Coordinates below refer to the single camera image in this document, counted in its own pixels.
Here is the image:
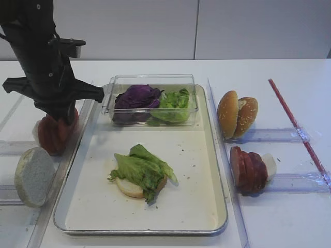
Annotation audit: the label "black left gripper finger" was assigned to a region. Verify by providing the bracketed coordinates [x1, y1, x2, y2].
[46, 111, 61, 125]

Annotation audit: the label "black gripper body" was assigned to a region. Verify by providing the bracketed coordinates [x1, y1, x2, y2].
[3, 61, 104, 116]

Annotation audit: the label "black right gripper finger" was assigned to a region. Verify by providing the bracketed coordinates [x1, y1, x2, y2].
[63, 101, 76, 126]

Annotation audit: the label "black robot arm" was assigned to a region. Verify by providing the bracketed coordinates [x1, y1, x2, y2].
[1, 1, 104, 125]

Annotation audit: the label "tomato slice stack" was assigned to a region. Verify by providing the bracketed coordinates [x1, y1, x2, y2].
[36, 108, 79, 156]

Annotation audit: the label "white bread slice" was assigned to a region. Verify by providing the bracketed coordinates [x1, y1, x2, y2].
[14, 147, 55, 208]

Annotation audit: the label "lettuce leaf on bun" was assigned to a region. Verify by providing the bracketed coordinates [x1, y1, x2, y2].
[107, 144, 178, 204]

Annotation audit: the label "clear holder under bread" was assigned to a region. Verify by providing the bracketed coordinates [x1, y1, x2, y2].
[0, 185, 24, 206]

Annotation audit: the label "green lettuce in container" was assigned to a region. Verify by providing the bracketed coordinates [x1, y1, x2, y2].
[146, 88, 190, 126]

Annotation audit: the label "meat patty slices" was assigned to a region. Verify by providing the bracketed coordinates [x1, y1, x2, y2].
[230, 146, 268, 194]

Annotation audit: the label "white cheese piece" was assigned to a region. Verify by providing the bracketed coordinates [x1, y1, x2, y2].
[262, 153, 277, 182]

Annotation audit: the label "clear holder under meat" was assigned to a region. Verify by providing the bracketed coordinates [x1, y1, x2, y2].
[263, 172, 330, 194]

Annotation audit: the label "clear holder under tomatoes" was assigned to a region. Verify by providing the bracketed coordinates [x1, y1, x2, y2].
[1, 141, 38, 156]

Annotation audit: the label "purple cabbage leaves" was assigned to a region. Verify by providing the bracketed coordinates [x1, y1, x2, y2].
[113, 84, 162, 125]

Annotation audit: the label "metal baking tray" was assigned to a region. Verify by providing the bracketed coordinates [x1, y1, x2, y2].
[53, 85, 228, 236]

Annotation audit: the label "bottom bun on tray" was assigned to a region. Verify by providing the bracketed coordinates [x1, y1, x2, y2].
[115, 175, 168, 198]

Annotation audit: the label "clear plastic container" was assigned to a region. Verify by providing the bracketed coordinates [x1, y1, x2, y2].
[101, 74, 199, 127]

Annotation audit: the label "sesame bun half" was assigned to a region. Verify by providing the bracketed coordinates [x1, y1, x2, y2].
[233, 97, 258, 138]

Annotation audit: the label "clear holder under buns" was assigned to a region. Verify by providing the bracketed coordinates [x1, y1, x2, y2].
[235, 128, 310, 143]

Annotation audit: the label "clear rail far left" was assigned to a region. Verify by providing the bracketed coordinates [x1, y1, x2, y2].
[0, 95, 24, 131]

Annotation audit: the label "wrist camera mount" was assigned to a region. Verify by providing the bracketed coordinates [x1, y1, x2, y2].
[48, 38, 86, 58]

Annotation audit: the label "clear rail left of tray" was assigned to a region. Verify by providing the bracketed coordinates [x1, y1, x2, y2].
[27, 100, 95, 247]

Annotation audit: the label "red plastic rail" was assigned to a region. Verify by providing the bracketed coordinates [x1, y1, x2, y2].
[268, 79, 330, 188]

